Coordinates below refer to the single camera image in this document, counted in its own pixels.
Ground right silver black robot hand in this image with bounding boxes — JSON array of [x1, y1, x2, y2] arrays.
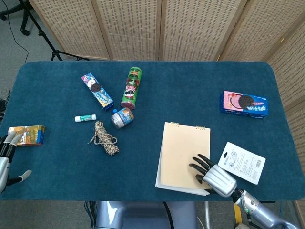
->
[[189, 154, 237, 198]]

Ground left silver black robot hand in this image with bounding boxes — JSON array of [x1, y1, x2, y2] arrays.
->
[[0, 132, 32, 194]]

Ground cream notepad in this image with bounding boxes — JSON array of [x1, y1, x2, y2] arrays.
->
[[155, 122, 211, 197]]

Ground white product backing card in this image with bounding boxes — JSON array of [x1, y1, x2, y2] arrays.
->
[[217, 142, 266, 185]]

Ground yellow table leg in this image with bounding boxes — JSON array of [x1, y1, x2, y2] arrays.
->
[[233, 202, 244, 229]]

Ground silver metal table leg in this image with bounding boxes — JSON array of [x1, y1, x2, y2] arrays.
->
[[204, 201, 212, 229]]

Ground orange yellow snack box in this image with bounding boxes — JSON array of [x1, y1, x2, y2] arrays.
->
[[7, 125, 46, 146]]

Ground pink and blue Oreo box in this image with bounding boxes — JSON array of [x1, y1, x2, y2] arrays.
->
[[219, 90, 269, 120]]

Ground grey-blue robot torso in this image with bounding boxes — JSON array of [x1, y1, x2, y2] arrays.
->
[[95, 201, 198, 229]]

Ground white green lip balm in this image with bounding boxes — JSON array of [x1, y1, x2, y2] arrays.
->
[[74, 114, 97, 123]]

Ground dark blue table mat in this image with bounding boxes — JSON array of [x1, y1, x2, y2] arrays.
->
[[0, 61, 305, 202]]

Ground small silver snack cup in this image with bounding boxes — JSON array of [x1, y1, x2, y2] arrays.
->
[[110, 107, 134, 130]]

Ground slim blue Oreo box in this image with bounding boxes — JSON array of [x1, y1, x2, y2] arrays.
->
[[81, 72, 115, 111]]

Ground green Pringles can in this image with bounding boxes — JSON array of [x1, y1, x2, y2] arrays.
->
[[120, 67, 143, 110]]

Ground black tripod stand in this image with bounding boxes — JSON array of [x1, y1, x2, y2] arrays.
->
[[18, 0, 90, 62]]

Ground black office chair base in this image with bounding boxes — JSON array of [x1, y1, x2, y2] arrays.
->
[[0, 0, 34, 36]]

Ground woven rattan folding screen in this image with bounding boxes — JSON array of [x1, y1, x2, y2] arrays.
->
[[28, 0, 305, 229]]

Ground cable bundle beside torso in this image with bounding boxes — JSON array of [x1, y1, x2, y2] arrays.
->
[[84, 201, 97, 229]]

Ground beige braided rope bundle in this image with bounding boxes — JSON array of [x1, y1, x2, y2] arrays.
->
[[88, 121, 120, 156]]

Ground thin black floor cable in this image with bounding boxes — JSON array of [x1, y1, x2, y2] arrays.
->
[[4, 0, 30, 64]]

